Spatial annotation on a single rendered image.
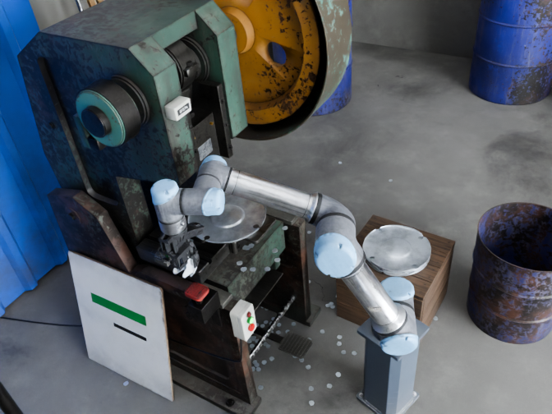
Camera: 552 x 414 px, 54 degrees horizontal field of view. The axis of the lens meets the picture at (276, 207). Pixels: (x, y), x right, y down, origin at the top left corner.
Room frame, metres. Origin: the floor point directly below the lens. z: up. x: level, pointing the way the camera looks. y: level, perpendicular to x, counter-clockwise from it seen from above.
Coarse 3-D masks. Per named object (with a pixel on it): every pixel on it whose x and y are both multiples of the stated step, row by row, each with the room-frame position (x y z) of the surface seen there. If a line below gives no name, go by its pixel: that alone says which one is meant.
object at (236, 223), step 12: (228, 204) 1.61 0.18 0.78; (240, 204) 1.61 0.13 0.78; (252, 204) 1.60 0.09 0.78; (192, 216) 1.56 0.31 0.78; (204, 216) 1.56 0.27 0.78; (216, 216) 1.54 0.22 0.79; (228, 216) 1.53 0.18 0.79; (240, 216) 1.53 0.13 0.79; (252, 216) 1.53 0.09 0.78; (264, 216) 1.52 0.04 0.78; (204, 228) 1.49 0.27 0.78; (216, 228) 1.48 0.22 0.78; (228, 228) 1.47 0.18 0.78; (240, 228) 1.46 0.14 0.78; (252, 228) 1.46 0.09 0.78; (216, 240) 1.42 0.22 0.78; (228, 240) 1.41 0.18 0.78
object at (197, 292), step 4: (192, 284) 1.24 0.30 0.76; (196, 284) 1.24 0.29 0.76; (200, 284) 1.23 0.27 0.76; (188, 288) 1.22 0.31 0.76; (192, 288) 1.22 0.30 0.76; (196, 288) 1.22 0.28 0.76; (200, 288) 1.22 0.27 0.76; (204, 288) 1.22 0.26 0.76; (208, 288) 1.21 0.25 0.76; (188, 292) 1.20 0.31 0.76; (192, 292) 1.20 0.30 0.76; (196, 292) 1.20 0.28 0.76; (200, 292) 1.20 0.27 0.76; (204, 292) 1.20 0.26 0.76; (208, 292) 1.20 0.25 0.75; (188, 296) 1.19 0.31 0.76; (192, 296) 1.19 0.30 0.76; (196, 296) 1.19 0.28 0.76; (200, 296) 1.18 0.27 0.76; (204, 296) 1.19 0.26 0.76; (196, 300) 1.18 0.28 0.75; (200, 300) 1.18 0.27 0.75
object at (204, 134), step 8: (192, 112) 1.61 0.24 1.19; (200, 112) 1.64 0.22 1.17; (208, 112) 1.63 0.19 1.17; (192, 120) 1.59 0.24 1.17; (200, 120) 1.58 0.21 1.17; (208, 120) 1.60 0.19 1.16; (200, 128) 1.56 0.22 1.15; (208, 128) 1.59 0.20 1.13; (200, 136) 1.56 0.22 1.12; (208, 136) 1.59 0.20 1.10; (216, 136) 1.62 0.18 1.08; (200, 144) 1.55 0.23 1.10; (208, 144) 1.58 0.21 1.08; (216, 144) 1.62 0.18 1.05; (200, 152) 1.54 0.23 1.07; (208, 152) 1.57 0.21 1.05; (216, 152) 1.61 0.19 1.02; (200, 160) 1.54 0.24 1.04; (184, 184) 1.54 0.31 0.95; (192, 184) 1.52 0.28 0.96
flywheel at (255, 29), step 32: (224, 0) 1.93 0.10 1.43; (256, 0) 1.85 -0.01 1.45; (288, 0) 1.78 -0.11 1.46; (256, 32) 1.86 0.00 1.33; (288, 32) 1.79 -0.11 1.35; (320, 32) 1.69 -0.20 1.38; (256, 64) 1.87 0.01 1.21; (288, 64) 1.79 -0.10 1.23; (320, 64) 1.69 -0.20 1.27; (256, 96) 1.88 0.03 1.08; (288, 96) 1.76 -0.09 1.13
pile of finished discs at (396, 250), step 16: (368, 240) 1.76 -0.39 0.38; (384, 240) 1.75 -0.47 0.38; (400, 240) 1.73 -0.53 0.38; (416, 240) 1.72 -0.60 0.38; (368, 256) 1.65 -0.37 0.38; (384, 256) 1.64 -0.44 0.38; (400, 256) 1.63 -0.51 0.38; (416, 256) 1.62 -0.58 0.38; (384, 272) 1.57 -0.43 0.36; (400, 272) 1.55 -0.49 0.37; (416, 272) 1.56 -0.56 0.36
